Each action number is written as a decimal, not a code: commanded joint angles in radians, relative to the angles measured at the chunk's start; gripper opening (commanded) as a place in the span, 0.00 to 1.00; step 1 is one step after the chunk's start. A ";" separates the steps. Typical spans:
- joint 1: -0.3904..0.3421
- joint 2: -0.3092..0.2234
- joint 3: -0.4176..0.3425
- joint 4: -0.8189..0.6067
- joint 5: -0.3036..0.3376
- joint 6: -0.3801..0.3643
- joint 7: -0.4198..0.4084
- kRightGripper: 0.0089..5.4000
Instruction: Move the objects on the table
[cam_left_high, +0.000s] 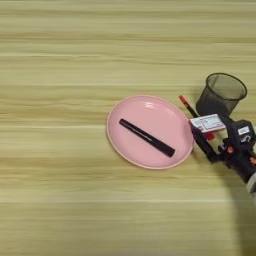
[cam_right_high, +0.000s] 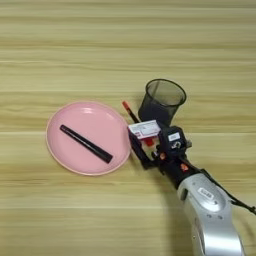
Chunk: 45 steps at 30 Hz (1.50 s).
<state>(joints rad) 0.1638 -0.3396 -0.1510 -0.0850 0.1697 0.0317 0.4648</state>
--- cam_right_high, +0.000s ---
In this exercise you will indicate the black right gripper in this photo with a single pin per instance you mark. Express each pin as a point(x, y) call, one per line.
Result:
point(176, 170)

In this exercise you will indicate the small white and red box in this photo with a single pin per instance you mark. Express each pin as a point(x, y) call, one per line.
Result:
point(145, 129)

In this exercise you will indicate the round pink plate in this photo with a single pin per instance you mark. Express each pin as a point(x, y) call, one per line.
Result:
point(95, 116)

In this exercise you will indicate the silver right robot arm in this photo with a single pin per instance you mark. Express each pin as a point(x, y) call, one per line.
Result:
point(208, 216)

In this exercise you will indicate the small black box white label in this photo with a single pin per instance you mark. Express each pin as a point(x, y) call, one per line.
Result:
point(175, 140)

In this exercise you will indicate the black mesh pen cup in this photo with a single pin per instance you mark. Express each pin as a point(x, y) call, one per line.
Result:
point(156, 112)

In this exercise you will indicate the red and black marker pen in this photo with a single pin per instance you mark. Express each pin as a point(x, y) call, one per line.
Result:
point(130, 112)

